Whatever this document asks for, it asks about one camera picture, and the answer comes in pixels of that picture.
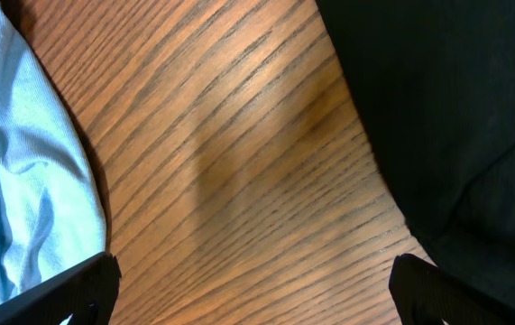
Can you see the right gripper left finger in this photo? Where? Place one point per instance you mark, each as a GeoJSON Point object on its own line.
{"type": "Point", "coordinates": [84, 294]}

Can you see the black garment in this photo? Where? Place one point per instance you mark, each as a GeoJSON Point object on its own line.
{"type": "Point", "coordinates": [433, 82]}

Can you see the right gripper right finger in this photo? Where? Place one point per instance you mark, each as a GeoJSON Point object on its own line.
{"type": "Point", "coordinates": [425, 295]}

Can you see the light blue t-shirt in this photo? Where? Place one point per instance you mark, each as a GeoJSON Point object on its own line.
{"type": "Point", "coordinates": [51, 218]}

